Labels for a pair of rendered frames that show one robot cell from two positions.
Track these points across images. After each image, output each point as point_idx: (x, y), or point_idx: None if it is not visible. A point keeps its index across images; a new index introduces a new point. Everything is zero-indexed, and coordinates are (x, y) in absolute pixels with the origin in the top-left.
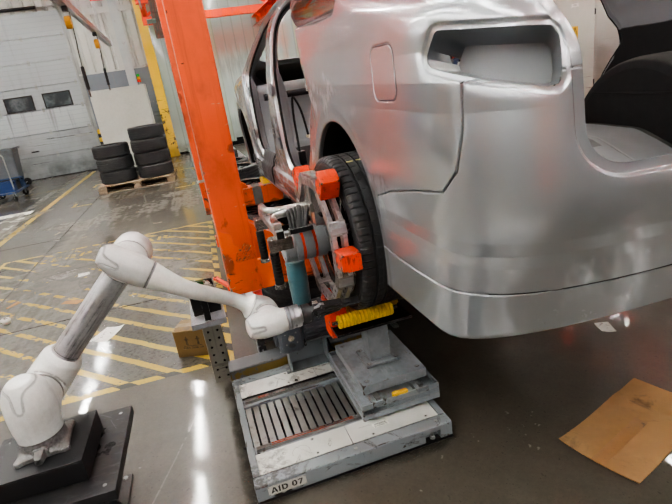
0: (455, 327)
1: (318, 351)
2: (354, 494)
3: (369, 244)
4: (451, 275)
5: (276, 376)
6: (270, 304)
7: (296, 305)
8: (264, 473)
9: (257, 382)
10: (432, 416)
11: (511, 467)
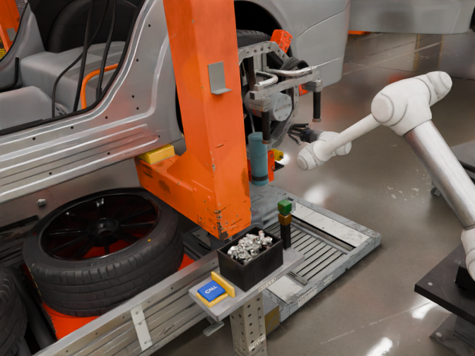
0: (341, 74)
1: None
2: (341, 214)
3: None
4: (343, 49)
5: None
6: (319, 140)
7: (316, 129)
8: (367, 236)
9: (273, 288)
10: None
11: (288, 178)
